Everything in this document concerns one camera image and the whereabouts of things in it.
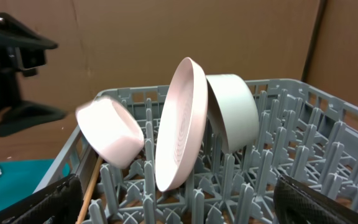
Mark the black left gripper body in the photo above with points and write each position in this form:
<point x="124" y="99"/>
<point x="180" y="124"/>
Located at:
<point x="21" y="51"/>

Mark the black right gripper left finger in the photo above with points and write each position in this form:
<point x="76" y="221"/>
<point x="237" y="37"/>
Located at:
<point x="59" y="202"/>

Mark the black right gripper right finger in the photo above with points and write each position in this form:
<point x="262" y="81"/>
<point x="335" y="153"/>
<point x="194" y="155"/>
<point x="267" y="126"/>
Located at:
<point x="295" y="202"/>

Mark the wooden chopstick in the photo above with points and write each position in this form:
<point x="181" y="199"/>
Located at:
<point x="89" y="191"/>

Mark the small dish with food scraps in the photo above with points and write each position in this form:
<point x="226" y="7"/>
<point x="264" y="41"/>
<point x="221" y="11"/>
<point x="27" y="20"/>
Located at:
<point x="111" y="130"/>

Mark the white cup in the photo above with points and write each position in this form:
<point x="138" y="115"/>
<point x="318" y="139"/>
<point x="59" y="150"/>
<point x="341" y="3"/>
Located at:
<point x="232" y="111"/>

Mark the white round plate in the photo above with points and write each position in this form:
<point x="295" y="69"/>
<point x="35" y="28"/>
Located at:
<point x="182" y="125"/>

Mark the grey dishwasher rack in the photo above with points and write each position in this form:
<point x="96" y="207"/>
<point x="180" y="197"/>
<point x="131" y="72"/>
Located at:
<point x="306" y="133"/>

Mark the teal plastic tray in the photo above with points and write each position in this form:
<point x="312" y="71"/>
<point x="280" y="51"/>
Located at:
<point x="19" y="179"/>

